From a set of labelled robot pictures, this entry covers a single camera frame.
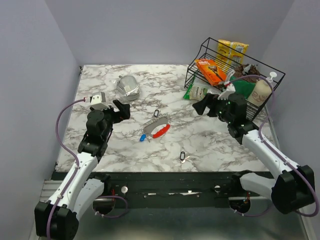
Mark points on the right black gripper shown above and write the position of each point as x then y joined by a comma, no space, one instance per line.
209,99

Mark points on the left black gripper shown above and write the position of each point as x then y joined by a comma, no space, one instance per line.
123,113

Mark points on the red carabiner keyring with chain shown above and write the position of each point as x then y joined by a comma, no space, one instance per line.
156,127

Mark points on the blue key tag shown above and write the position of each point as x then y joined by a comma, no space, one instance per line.
143,137

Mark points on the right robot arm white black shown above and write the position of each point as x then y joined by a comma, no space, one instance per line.
292,186

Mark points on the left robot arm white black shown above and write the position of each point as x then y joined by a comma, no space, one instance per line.
58,218

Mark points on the green white wipes pack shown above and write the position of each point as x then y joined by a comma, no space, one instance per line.
196,91

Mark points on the silver foil pouch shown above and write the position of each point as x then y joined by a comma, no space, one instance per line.
128,86

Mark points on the orange razor box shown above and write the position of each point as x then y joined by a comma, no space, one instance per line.
211,71

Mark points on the brown green chocolate bag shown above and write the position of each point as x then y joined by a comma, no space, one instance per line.
246,85

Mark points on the yellow snack packet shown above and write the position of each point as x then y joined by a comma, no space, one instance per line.
231,53

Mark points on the cream lotion pump bottle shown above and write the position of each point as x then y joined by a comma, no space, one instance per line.
260,93

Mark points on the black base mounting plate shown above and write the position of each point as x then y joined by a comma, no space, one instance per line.
162,190

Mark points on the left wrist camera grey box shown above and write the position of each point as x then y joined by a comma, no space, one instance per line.
98,101

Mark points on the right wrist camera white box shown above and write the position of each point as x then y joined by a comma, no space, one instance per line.
230,89

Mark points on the black wire rack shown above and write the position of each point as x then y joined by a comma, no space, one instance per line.
208,50

